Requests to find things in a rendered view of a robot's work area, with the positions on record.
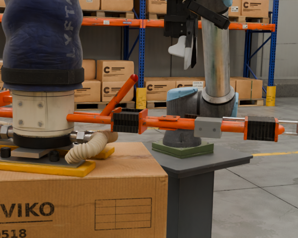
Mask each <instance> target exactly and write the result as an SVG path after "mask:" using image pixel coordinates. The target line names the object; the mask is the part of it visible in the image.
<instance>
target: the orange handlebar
mask: <svg viewBox="0 0 298 238"><path fill-rule="evenodd" d="M3 102H10V103H12V96H6V95H5V96H3ZM99 114H100V113H92V112H76V111H74V113H73V114H68V115H67V117H66V120H67V121H68V122H83V123H97V124H111V114H110V115H109V116H99ZM0 117H4V118H13V108H6V107H0ZM194 121H195V119H185V118H180V116H170V115H162V116H161V117H154V116H146V118H145V119H144V118H143V120H142V126H143V127H156V128H158V129H159V130H173V131H177V130H178V129H191V130H194V127H195V125H194ZM244 126H245V122H239V121H222V124H221V128H220V129H221V132H235V133H244ZM284 131H285V128H284V127H283V126H282V125H279V131H278V135H281V134H283V133H284Z"/></svg>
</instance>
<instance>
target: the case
mask: <svg viewBox="0 0 298 238"><path fill-rule="evenodd" d="M106 146H114V153H112V154H111V155H110V156H109V157H108V158H106V159H93V158H86V159H85V158H84V159H83V160H86V161H94V162H95V163H96V167H95V168H94V169H93V170H92V171H91V172H90V173H88V174H87V175H86V176H85V177H83V178H81V177H72V176H61V175H50V174H39V173H28V172H17V171H6V170H0V238H166V234H167V191H168V174H167V173H166V172H165V171H164V169H163V168H162V167H161V166H160V164H159V163H158V162H157V161H156V159H155V158H154V157H153V156H152V154H151V153H150V152H149V151H148V149H147V148H146V147H145V146H144V144H143V143H142V142H120V143H108V144H106Z"/></svg>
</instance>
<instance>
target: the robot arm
mask: <svg viewBox="0 0 298 238"><path fill-rule="evenodd" d="M165 1H166V2H167V14H166V15H165V16H164V36H165V37H171V38H178V43H177V44H176V45H173V46H170V47H169V49H168V52H169V53H170V54H172V55H175V56H178V57H181V58H184V70H187V69H188V67H189V66H190V65H191V68H193V67H194V66H195V64H196V63H197V36H198V18H199V16H198V15H200V16H201V21H202V42H203V56H204V70H205V84H206V86H205V87H204V88H203V90H202V92H198V88H197V87H181V88H175V89H171V90H169V91H168V92H167V100H166V102H167V115H170V116H180V118H184V115H185V114H193V115H200V116H201V117H210V118H223V117H232V118H236V117H237V108H238V96H239V93H237V92H234V88H233V87H232V86H231V85H230V70H229V29H228V27H229V25H230V21H229V18H228V10H229V7H231V6H232V2H233V0H165ZM201 144H202V139H201V138H200V137H194V130H191V129H178V130H177V131H173V130H166V131H165V135H164V137H163V145H165V146H169V147H176V148H189V147H196V146H199V145H201Z"/></svg>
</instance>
